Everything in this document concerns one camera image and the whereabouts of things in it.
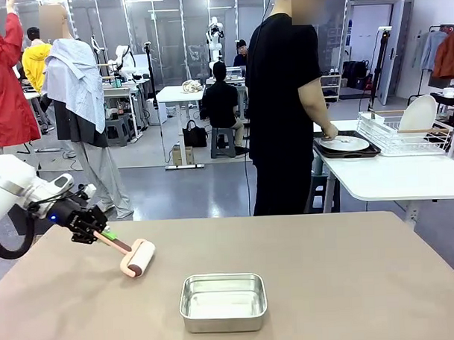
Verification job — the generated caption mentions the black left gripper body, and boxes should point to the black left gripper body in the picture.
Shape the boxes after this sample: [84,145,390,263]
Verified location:
[47,200,89,231]

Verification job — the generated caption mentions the pink lint roller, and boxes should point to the pink lint roller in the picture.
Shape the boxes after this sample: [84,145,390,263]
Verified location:
[93,227,158,280]

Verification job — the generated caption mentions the black tray with plate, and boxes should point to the black tray with plate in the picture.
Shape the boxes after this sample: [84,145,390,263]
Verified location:
[312,129,382,161]

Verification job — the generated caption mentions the large white dinner plate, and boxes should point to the large white dinner plate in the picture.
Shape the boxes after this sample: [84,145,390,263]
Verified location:
[318,131,371,154]

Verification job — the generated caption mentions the person's right forearm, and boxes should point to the person's right forearm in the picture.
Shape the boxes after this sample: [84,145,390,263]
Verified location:
[297,84,333,132]

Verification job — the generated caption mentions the person's right hand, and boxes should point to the person's right hand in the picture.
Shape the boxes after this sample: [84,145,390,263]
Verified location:
[321,122,339,141]

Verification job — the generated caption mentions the grey folding stools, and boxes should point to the grey folding stools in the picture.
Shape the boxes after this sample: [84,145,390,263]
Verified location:
[104,113,133,148]

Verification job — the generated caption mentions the cardboard box under desk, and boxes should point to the cardboard box under desk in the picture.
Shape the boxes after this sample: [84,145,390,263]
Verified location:
[171,145,195,167]

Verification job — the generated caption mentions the black handbag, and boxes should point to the black handbag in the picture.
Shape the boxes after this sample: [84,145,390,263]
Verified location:
[181,119,209,149]

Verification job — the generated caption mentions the person in red jacket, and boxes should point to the person in red jacket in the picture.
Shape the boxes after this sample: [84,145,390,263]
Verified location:
[0,0,43,159]

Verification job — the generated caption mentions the black light stand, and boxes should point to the black light stand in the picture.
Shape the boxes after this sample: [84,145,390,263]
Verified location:
[142,40,168,169]

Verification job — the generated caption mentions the grey plastic stool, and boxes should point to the grey plastic stool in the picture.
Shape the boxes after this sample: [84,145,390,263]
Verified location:
[209,127,237,160]

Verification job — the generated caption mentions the white office desk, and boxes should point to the white office desk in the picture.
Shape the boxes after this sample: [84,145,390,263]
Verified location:
[155,84,209,171]

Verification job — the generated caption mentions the person in yellow jacket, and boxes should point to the person in yellow jacket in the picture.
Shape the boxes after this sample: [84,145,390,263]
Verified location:
[20,25,56,97]

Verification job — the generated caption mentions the rectangular metal tin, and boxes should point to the rectangular metal tin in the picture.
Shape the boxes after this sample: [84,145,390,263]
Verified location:
[177,271,269,335]

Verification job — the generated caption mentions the beige cloth bundle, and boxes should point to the beige cloth bundle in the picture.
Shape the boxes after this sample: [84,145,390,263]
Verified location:
[181,79,205,95]

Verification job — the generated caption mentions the seated person in black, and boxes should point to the seated person in black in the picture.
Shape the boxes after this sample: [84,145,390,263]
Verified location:
[197,60,247,151]

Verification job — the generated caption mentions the white upright background robot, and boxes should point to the white upright background robot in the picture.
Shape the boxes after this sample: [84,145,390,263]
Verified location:
[205,16,227,81]

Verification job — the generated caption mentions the person in black clothes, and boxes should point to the person in black clothes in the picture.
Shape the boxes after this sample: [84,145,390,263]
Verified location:
[242,0,344,218]

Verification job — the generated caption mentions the background person with glasses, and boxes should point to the background person with glasses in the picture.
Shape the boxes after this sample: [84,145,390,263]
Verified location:
[231,38,251,69]

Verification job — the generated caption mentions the black step stool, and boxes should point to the black step stool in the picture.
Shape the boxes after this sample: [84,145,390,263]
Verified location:
[307,173,341,215]

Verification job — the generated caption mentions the white storage shelf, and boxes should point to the white storage shelf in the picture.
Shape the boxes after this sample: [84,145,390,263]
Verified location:
[319,72,343,104]

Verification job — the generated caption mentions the black bags pile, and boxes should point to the black bags pile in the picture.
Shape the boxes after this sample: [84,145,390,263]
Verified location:
[341,59,371,92]

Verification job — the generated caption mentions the white side table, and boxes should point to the white side table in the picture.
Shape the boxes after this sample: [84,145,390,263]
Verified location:
[312,115,454,233]

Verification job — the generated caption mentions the white plate in rack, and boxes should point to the white plate in rack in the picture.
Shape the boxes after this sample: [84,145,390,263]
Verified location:
[397,94,439,142]

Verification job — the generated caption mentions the grey hanging shirt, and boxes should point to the grey hanging shirt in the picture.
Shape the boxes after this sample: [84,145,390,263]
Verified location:
[412,30,448,73]

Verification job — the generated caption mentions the orange hanging jacket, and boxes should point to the orange hanging jacket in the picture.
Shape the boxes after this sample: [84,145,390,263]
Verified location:
[429,30,454,80]

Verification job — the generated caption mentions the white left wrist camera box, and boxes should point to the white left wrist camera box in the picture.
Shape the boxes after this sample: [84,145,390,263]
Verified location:
[77,183,98,201]

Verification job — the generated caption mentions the black left arm hose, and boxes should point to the black left arm hose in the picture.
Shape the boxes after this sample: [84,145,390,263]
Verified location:
[0,206,37,261]

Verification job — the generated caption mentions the white wire dish rack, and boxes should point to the white wire dish rack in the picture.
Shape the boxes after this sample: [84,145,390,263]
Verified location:
[356,107,454,159]

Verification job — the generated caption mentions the black camera tripod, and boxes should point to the black camera tripod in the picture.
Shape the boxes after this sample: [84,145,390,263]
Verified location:
[365,25,396,112]

